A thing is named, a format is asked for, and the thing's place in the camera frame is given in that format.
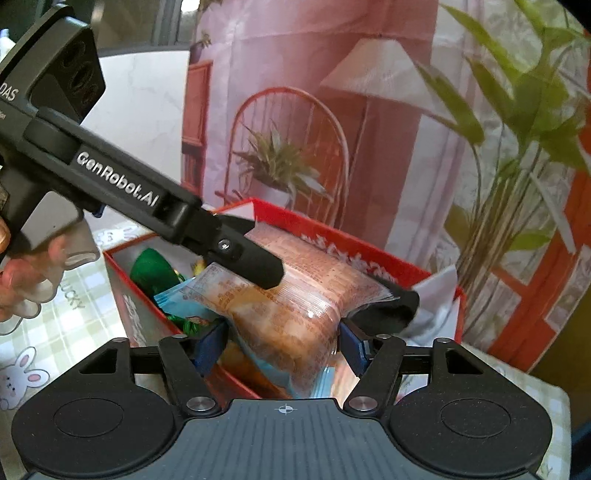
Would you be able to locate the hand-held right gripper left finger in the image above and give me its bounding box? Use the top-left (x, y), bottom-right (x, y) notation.
top-left (78, 320), bottom-right (232, 414)

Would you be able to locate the green checkered bunny tablecloth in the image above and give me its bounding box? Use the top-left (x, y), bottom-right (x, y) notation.
top-left (0, 222), bottom-right (575, 480)

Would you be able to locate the person's left hand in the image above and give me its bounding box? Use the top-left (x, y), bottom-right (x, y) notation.
top-left (0, 217), bottom-right (70, 324)

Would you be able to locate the light blue packet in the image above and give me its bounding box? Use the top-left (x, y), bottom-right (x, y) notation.
top-left (152, 277), bottom-right (218, 324)

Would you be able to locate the printed backdrop cloth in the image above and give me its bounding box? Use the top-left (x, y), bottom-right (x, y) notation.
top-left (180, 0), bottom-right (591, 374)

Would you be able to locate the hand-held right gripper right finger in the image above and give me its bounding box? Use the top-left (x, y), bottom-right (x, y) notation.
top-left (339, 320), bottom-right (490, 414)

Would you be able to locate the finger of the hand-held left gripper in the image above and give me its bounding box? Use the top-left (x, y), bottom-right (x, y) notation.
top-left (178, 202), bottom-right (284, 289)

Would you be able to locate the green wrapped item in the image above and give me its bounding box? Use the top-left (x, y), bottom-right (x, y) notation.
top-left (129, 248), bottom-right (185, 296)

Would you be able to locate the window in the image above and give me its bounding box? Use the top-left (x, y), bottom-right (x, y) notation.
top-left (95, 0), bottom-right (200, 54)

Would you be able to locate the red strawberry cardboard box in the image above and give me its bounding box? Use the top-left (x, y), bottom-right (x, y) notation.
top-left (102, 198), bottom-right (465, 400)

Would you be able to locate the clear snack packet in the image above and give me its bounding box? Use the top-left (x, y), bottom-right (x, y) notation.
top-left (191, 226), bottom-right (393, 400)

